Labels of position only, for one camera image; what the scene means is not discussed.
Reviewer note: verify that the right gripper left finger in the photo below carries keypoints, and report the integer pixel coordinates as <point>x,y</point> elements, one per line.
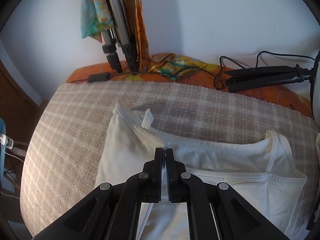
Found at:
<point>110,211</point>

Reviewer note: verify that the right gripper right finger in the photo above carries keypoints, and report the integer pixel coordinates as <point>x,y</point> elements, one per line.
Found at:
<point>215,211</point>

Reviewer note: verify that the white tank top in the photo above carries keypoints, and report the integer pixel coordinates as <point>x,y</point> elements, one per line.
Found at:
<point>264,172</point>

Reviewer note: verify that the pink plaid bed blanket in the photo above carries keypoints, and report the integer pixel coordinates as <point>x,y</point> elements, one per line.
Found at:
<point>67,145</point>

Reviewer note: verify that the black power adapter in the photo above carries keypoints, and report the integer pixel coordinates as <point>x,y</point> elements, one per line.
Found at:
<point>101,77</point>

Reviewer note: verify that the orange bed sheet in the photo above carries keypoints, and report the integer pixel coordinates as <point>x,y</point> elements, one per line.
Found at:
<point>186,70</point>

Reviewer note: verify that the grey folded tripod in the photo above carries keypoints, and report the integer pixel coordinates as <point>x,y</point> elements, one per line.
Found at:
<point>120,35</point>

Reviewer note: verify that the colourful orange scarf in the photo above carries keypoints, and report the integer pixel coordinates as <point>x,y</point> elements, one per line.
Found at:
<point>95,17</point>

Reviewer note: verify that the black ring light tripod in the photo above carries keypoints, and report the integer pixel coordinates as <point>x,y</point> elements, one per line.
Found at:
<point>253,78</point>

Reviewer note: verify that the white ring light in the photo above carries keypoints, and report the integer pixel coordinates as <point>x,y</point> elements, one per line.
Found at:
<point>314,89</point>

